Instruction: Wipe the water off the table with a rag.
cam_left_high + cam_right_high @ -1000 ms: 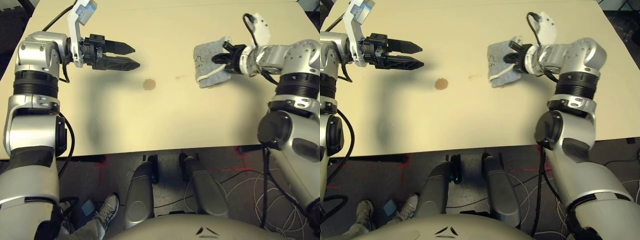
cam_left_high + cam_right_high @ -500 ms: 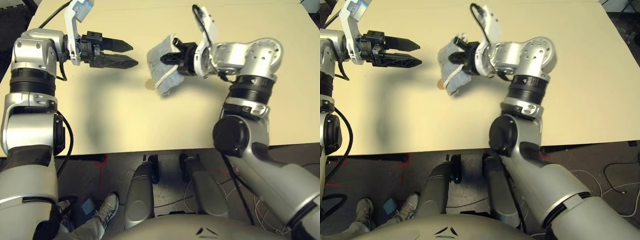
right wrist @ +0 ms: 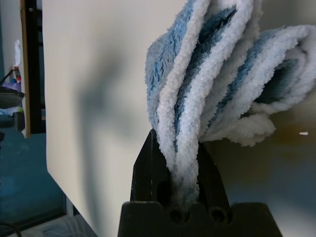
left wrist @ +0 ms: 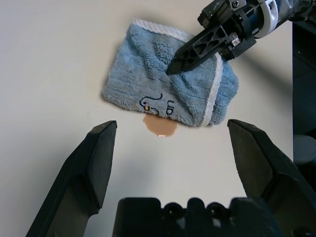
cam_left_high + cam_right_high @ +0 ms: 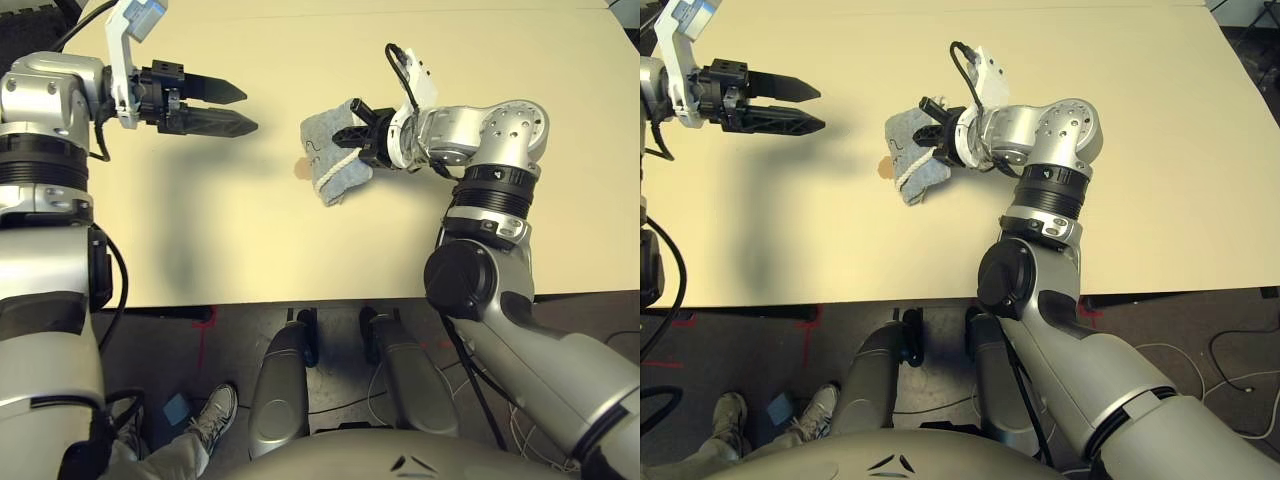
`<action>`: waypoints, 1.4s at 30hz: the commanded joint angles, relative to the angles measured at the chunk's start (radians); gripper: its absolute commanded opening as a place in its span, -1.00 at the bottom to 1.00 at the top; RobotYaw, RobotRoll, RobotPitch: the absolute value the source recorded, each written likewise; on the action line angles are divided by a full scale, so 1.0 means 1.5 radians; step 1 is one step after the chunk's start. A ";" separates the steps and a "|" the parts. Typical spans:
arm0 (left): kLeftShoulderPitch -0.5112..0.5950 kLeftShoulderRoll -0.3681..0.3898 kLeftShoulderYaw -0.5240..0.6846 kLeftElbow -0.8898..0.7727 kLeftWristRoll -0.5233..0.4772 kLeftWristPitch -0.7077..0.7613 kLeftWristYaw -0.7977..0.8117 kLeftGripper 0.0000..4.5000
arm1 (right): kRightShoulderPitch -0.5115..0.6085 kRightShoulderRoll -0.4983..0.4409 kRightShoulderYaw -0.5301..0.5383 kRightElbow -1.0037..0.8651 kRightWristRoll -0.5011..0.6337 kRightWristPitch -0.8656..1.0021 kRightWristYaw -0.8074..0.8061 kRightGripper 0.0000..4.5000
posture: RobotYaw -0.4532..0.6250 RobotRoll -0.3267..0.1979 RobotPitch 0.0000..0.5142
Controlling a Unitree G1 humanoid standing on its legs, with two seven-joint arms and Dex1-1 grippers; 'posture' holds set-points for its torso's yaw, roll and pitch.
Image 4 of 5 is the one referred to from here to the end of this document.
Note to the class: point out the blue terry rag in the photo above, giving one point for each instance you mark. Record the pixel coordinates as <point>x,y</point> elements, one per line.
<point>138,74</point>

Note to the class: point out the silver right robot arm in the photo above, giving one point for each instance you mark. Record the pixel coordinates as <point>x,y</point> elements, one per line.
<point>270,14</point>

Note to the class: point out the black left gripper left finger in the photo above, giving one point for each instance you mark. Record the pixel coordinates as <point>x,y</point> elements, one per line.
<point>81,172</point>

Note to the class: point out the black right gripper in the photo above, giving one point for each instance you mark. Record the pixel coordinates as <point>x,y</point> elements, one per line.
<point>237,19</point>

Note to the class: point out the brown liquid puddle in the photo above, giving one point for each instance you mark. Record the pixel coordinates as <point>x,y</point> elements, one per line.
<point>160,127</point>

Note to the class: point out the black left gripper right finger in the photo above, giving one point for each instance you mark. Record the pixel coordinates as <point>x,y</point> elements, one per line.
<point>261,160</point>

